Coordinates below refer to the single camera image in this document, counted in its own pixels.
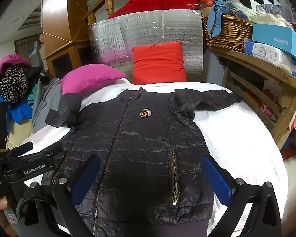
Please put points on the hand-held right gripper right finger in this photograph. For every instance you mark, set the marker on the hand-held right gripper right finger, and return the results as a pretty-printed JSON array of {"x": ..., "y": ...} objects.
[{"x": 217, "y": 180}]

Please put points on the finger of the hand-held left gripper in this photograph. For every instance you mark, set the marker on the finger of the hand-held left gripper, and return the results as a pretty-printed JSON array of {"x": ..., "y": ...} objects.
[
  {"x": 22, "y": 148},
  {"x": 34, "y": 170}
]

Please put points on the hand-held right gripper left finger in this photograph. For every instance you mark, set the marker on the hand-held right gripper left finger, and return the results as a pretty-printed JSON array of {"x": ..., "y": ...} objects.
[{"x": 85, "y": 181}]

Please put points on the black quilted jacket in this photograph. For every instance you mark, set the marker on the black quilted jacket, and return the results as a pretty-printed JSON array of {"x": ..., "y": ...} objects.
[{"x": 143, "y": 133}]

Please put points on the blue garment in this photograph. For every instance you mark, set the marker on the blue garment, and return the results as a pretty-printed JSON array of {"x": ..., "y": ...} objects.
[{"x": 19, "y": 111}]

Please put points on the white bed blanket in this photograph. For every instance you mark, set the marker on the white bed blanket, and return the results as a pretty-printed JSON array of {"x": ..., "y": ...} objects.
[{"x": 236, "y": 140}]

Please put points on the black white speckled garment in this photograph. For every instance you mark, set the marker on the black white speckled garment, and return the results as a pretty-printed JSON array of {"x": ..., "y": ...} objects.
[{"x": 12, "y": 84}]

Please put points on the teal garment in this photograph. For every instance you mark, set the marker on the teal garment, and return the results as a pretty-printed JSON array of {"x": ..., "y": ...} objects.
[{"x": 33, "y": 93}]

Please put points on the grey garment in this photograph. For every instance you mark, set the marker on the grey garment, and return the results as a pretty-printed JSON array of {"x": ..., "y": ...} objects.
[{"x": 44, "y": 103}]

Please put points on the magenta garment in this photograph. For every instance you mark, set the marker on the magenta garment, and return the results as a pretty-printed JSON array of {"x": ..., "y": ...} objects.
[{"x": 14, "y": 59}]

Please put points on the pink pillow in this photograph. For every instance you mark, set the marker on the pink pillow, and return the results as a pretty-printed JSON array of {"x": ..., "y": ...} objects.
[{"x": 88, "y": 79}]

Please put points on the wooden bench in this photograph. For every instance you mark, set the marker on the wooden bench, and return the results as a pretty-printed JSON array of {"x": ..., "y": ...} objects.
[{"x": 261, "y": 71}]

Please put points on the red pillow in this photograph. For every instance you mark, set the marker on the red pillow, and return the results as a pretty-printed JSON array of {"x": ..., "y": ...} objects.
[{"x": 159, "y": 63}]

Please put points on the wooden cabinet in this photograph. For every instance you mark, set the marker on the wooden cabinet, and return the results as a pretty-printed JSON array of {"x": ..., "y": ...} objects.
[{"x": 59, "y": 9}]

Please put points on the white printed packet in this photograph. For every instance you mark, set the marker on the white printed packet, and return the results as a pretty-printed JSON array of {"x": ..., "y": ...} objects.
[{"x": 266, "y": 51}]

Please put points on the wicker basket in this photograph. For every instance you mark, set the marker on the wicker basket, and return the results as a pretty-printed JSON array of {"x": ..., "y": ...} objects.
[{"x": 229, "y": 32}]

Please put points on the blue cardboard box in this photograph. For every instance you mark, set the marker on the blue cardboard box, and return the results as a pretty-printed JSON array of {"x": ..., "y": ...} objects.
[{"x": 273, "y": 34}]

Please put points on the wooden spindle railing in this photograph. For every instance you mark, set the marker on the wooden spindle railing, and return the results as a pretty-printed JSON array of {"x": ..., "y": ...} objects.
[{"x": 110, "y": 7}]

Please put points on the silver foil insulation mat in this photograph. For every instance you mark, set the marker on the silver foil insulation mat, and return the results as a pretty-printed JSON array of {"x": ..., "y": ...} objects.
[{"x": 148, "y": 27}]

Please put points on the cream fluffy cloth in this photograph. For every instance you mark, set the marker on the cream fluffy cloth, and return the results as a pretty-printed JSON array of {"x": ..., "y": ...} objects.
[{"x": 271, "y": 19}]

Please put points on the light blue cloth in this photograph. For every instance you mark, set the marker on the light blue cloth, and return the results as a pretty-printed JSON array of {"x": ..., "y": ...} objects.
[{"x": 220, "y": 7}]

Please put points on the white paper bag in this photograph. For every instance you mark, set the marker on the white paper bag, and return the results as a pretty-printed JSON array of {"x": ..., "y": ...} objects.
[{"x": 287, "y": 7}]

